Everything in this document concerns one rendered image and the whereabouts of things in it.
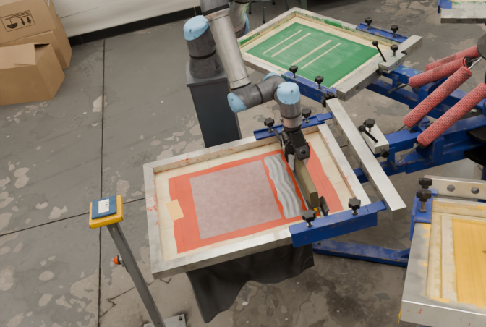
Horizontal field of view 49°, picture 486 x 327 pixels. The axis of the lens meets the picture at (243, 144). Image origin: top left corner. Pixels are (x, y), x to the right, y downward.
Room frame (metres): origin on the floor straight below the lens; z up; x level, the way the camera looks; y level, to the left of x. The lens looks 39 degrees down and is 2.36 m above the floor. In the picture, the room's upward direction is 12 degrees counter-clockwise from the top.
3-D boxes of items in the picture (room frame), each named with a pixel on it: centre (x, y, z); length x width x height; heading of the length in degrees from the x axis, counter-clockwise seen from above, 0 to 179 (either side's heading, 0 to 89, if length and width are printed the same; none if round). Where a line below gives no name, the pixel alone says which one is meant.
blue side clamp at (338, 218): (1.21, -0.24, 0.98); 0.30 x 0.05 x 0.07; 94
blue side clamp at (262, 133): (1.76, -0.21, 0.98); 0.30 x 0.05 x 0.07; 94
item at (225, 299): (1.26, 0.05, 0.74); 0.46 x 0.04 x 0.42; 94
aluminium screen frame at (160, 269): (1.47, 0.01, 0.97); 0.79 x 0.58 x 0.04; 94
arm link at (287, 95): (1.51, -0.19, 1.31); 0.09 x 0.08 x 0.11; 15
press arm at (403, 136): (1.51, -0.55, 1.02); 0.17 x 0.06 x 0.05; 94
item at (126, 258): (1.55, 0.59, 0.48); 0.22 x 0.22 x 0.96; 4
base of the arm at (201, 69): (2.03, 0.09, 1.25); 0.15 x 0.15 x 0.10
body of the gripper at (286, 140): (1.51, -0.19, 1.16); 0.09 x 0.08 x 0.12; 4
